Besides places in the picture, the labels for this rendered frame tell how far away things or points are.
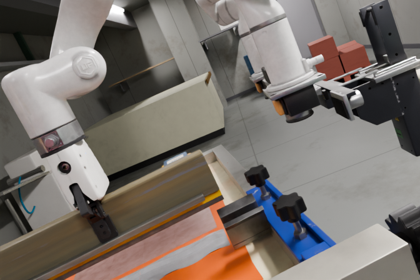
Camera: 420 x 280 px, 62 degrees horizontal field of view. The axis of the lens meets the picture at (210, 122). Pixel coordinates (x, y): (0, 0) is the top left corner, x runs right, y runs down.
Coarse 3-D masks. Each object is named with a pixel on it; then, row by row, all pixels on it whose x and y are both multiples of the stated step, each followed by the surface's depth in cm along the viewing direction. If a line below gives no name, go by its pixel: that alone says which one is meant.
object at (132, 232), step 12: (180, 204) 59; (192, 204) 59; (156, 216) 59; (168, 216) 58; (132, 228) 58; (144, 228) 58; (120, 240) 58; (84, 252) 58; (96, 252) 57; (60, 264) 57; (72, 264) 57; (36, 276) 57; (48, 276) 57
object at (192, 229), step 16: (208, 208) 83; (176, 224) 82; (192, 224) 78; (208, 224) 75; (144, 240) 81; (160, 240) 78; (176, 240) 75; (192, 240) 72; (144, 256) 74; (160, 256) 71; (208, 256) 64; (224, 256) 61; (240, 256) 59; (176, 272) 63; (192, 272) 61; (208, 272) 59; (224, 272) 57; (240, 272) 55; (256, 272) 54
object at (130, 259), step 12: (120, 252) 80; (132, 252) 78; (96, 264) 80; (108, 264) 77; (120, 264) 75; (132, 264) 73; (72, 276) 79; (84, 276) 77; (96, 276) 74; (108, 276) 72; (120, 276) 70
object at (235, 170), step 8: (208, 152) 116; (216, 152) 112; (224, 152) 108; (208, 160) 116; (216, 160) 116; (224, 160) 101; (232, 160) 98; (224, 168) 100; (232, 168) 92; (240, 168) 89; (232, 176) 86; (240, 176) 84; (240, 184) 79; (248, 184) 77; (272, 232) 59; (280, 240) 54; (288, 256) 54; (296, 264) 49
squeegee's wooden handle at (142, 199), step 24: (168, 168) 59; (192, 168) 59; (120, 192) 58; (144, 192) 58; (168, 192) 59; (192, 192) 60; (72, 216) 57; (120, 216) 58; (144, 216) 59; (24, 240) 57; (48, 240) 57; (72, 240) 58; (96, 240) 58; (0, 264) 56; (24, 264) 57; (48, 264) 58
